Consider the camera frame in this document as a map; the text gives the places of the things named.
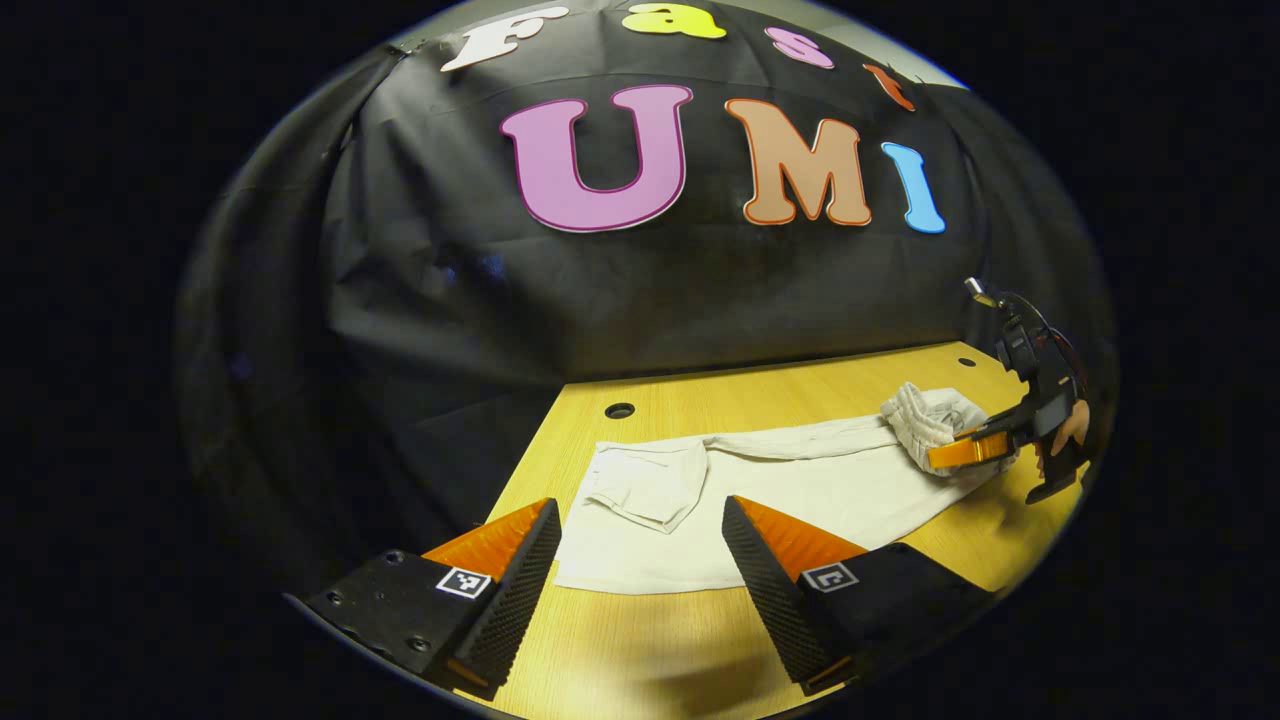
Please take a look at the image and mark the black backdrop cloth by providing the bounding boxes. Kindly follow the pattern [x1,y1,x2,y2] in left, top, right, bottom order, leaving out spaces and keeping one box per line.
[175,0,1117,601]

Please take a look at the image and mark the white jeans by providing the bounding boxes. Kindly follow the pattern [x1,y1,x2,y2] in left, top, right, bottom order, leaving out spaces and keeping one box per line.
[553,382,1013,597]

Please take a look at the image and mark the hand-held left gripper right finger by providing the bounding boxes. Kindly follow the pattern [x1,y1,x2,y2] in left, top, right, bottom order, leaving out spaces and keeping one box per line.
[722,494,996,696]

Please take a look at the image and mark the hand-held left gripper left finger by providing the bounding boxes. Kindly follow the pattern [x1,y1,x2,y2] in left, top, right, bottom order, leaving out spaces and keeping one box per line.
[285,497,563,699]

